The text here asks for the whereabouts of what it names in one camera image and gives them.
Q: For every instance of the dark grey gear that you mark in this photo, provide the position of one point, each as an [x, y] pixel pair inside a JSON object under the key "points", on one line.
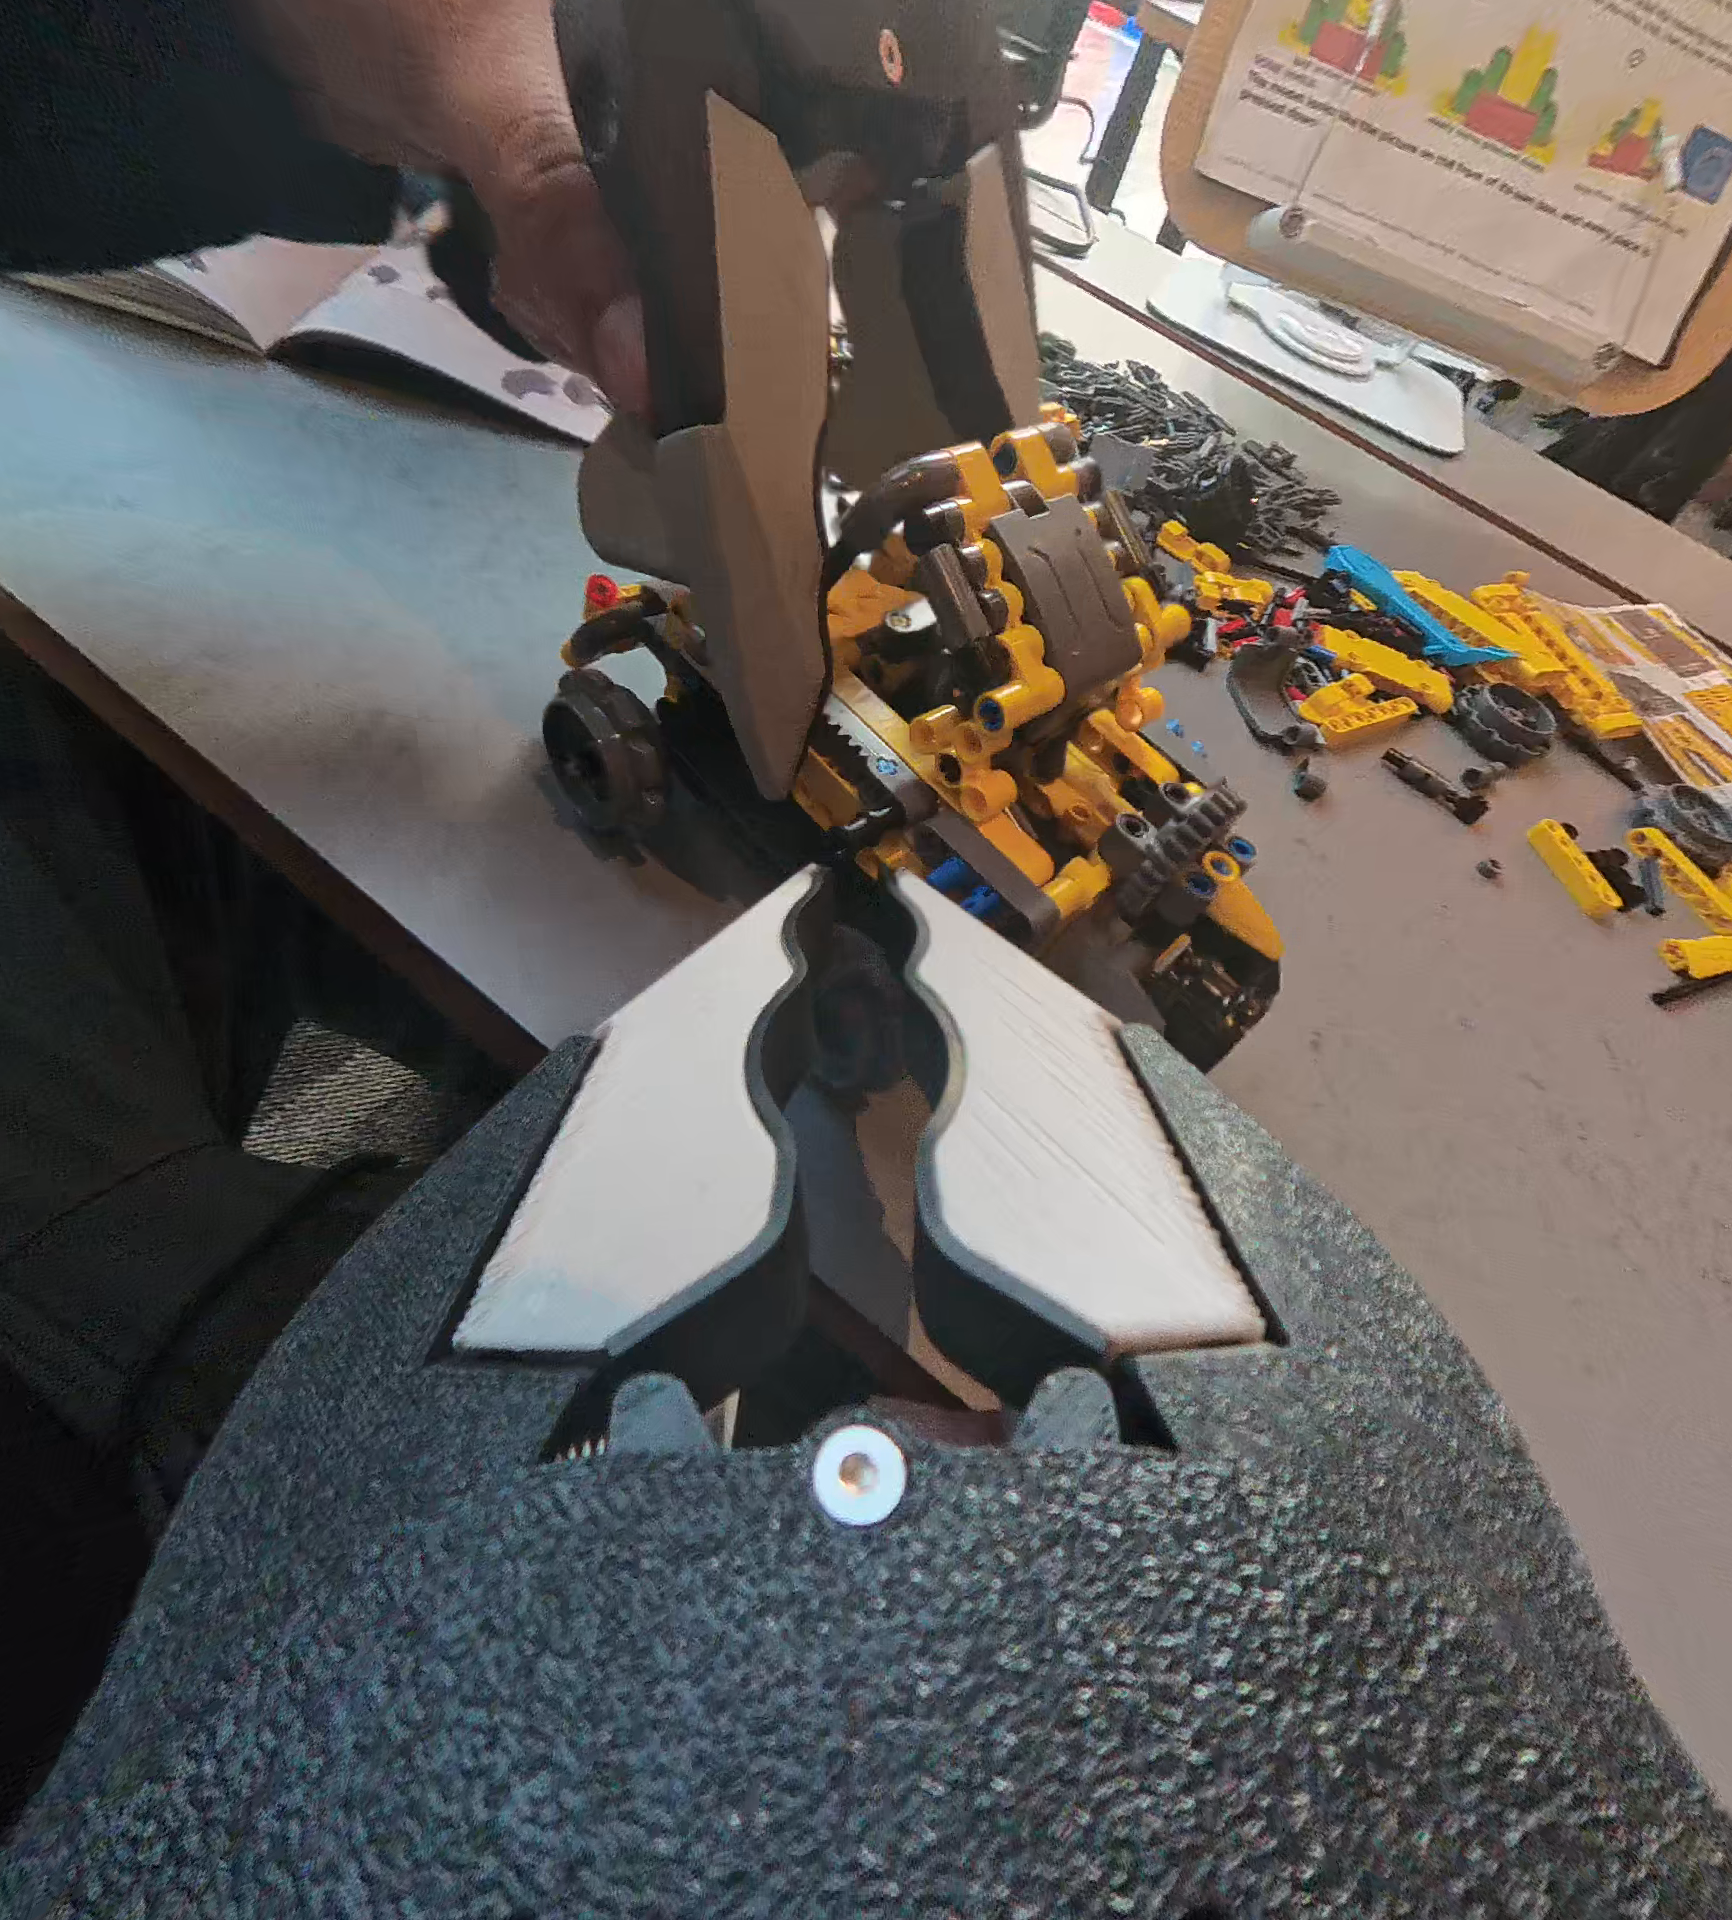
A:
{"points": [[1189, 841]]}

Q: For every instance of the person's left forearm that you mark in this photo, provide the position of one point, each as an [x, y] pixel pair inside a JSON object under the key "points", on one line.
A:
{"points": [[101, 120]]}

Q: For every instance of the black mesh chair seat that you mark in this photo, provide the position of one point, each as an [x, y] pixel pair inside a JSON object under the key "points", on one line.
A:
{"points": [[341, 1095]]}

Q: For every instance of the black axle brick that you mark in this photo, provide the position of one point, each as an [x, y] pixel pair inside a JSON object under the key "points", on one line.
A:
{"points": [[1654, 884]]}

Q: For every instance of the white sign base plate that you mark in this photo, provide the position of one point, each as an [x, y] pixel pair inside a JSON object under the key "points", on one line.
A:
{"points": [[1331, 361]]}

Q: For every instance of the dark grey toothed wheel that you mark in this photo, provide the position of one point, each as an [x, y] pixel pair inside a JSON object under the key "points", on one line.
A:
{"points": [[1505, 722]]}

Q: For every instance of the thin black rod brick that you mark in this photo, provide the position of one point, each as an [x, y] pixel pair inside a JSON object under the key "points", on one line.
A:
{"points": [[1689, 991]]}

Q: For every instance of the short yellow beam brick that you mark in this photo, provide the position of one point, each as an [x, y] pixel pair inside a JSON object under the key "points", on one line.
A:
{"points": [[1575, 866]]}

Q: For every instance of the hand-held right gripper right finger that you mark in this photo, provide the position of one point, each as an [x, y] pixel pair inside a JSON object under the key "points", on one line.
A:
{"points": [[1091, 1184]]}

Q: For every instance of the yellow toy brick vehicle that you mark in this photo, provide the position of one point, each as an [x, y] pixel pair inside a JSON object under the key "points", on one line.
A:
{"points": [[1047, 644]]}

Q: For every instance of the yellow printed sticker sheet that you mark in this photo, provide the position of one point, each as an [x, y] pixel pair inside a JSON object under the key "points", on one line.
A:
{"points": [[1706, 691]]}

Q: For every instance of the grey toothed rack piece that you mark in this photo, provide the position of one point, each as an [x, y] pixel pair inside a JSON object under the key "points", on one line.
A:
{"points": [[875, 764]]}

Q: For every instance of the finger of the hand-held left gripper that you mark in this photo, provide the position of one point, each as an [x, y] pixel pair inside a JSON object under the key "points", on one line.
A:
{"points": [[769, 450], [1000, 285]]}

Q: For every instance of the instruction sign board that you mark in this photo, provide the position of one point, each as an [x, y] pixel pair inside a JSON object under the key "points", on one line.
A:
{"points": [[1480, 180]]}

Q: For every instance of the open instruction booklet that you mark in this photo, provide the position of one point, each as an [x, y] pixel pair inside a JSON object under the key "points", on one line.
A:
{"points": [[356, 315]]}

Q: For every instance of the pile of loose brick pieces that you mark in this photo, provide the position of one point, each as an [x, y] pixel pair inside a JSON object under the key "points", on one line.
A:
{"points": [[1227, 465]]}

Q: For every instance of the small grey wheel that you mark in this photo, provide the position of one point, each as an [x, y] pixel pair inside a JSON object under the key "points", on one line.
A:
{"points": [[1687, 823]]}

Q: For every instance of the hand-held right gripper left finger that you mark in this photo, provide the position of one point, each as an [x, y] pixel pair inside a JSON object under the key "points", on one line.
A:
{"points": [[626, 1184]]}

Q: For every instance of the person's left hand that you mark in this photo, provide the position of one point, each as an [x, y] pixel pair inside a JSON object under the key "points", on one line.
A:
{"points": [[506, 120]]}

